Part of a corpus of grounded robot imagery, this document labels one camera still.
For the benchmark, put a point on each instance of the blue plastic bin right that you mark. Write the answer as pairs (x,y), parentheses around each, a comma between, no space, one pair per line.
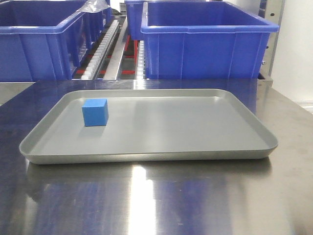
(202,40)

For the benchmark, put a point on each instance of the white roller conveyor rail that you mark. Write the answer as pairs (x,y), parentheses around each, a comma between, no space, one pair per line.
(95,65)

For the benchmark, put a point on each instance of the blue plastic bin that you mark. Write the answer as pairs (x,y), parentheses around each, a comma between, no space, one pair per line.
(41,39)
(202,40)

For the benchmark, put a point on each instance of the clear plastic sheet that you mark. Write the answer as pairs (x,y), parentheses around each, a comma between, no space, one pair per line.
(94,6)

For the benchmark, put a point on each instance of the steel shelf upright post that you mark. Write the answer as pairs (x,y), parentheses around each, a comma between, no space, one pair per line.
(271,10)

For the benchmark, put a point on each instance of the blue cube block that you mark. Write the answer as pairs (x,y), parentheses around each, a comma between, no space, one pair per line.
(95,112)

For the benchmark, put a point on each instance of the blue bin rear centre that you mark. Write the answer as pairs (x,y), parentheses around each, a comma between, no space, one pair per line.
(134,19)

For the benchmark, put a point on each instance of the blue plastic bin left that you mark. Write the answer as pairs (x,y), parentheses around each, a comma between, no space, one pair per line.
(41,39)

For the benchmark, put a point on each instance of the grey metal tray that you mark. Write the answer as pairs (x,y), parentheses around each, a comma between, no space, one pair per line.
(149,125)

